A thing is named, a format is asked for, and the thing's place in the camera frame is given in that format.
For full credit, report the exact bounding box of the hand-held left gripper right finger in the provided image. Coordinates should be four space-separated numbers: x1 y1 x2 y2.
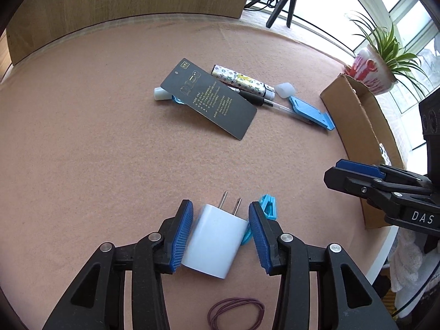
248 201 397 330

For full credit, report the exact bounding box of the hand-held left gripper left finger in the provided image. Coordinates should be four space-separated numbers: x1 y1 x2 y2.
43 199 195 330

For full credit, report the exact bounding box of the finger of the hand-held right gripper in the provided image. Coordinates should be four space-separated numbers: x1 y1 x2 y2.
335 159 430 186
324 167 440 221

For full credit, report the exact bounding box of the cardboard box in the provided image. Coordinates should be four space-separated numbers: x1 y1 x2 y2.
320 74 406 229

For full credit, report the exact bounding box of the white plug charger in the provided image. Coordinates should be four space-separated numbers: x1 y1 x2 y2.
181 191 250 281

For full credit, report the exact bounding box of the blue phone stand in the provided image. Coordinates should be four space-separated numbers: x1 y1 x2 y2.
288 95 336 131

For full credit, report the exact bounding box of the clear pen with black grip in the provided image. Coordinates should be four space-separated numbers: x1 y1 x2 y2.
229 87 312 124

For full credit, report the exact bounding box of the person's right hand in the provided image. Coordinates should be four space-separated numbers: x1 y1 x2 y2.
390 229 428 293

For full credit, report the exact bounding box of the light blue plastic clip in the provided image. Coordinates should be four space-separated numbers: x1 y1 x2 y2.
241 194 277 246

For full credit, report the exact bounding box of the red and white plant pot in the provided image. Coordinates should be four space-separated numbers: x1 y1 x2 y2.
344 49 397 96

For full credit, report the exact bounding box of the translucent white cap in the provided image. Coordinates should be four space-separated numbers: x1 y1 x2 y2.
275 82 296 98

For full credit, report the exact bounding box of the pink felt table mat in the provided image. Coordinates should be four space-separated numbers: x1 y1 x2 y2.
0 14 396 330

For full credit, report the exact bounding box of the green spider plant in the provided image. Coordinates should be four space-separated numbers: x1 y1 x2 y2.
345 10 434 95

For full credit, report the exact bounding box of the black card package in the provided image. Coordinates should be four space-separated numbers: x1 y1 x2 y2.
161 58 258 141

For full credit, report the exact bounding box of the white cylinder under card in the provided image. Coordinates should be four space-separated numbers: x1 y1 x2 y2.
153 87 188 106

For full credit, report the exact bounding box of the patterned white lighter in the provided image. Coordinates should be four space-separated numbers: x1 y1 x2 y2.
211 64 276 100

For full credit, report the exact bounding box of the black tripod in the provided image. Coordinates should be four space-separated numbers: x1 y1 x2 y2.
244 0 308 29

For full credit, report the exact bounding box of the purple hair tie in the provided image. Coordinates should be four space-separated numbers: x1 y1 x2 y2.
207 297 266 329

